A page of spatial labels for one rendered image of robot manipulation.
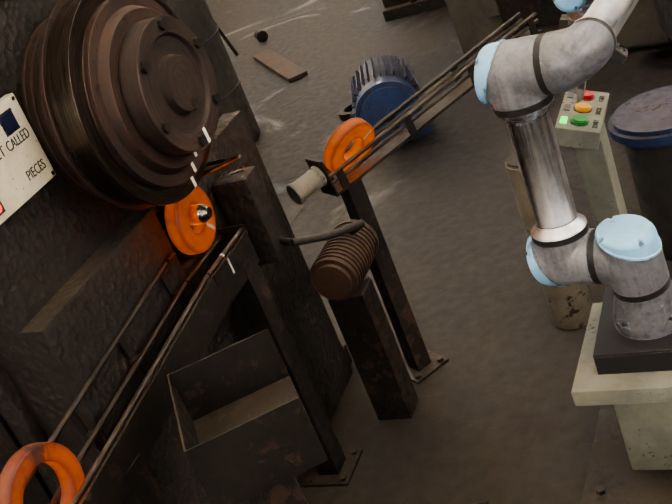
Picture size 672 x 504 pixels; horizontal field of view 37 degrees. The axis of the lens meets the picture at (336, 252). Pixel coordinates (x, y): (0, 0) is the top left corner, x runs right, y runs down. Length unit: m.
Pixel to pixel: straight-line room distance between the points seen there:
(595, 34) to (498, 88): 0.20
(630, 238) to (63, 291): 1.11
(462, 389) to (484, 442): 0.24
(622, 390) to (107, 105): 1.16
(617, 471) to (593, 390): 0.29
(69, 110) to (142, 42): 0.19
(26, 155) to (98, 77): 0.20
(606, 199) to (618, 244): 0.65
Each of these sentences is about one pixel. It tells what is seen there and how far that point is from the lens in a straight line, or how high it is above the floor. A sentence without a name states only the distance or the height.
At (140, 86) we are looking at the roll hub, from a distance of 1.96.
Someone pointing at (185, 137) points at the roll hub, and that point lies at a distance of 2.04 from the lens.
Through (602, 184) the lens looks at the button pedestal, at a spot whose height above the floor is 0.41.
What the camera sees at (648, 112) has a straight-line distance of 2.91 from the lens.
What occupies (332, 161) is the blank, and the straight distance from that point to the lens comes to 2.52.
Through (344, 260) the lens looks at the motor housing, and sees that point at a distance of 2.45.
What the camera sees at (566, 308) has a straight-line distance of 2.80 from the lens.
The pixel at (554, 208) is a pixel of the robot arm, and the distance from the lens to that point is 2.04.
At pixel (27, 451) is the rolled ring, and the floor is 0.78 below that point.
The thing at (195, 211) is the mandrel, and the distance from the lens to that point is 2.19.
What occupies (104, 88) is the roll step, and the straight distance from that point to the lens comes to 1.96.
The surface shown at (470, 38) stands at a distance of 4.85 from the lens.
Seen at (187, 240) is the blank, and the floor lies 0.80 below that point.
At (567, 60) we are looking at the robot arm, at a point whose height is 0.96.
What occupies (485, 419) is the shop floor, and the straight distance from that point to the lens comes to 2.62.
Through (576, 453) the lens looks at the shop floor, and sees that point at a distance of 2.45.
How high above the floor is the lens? 1.60
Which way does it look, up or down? 26 degrees down
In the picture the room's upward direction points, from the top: 22 degrees counter-clockwise
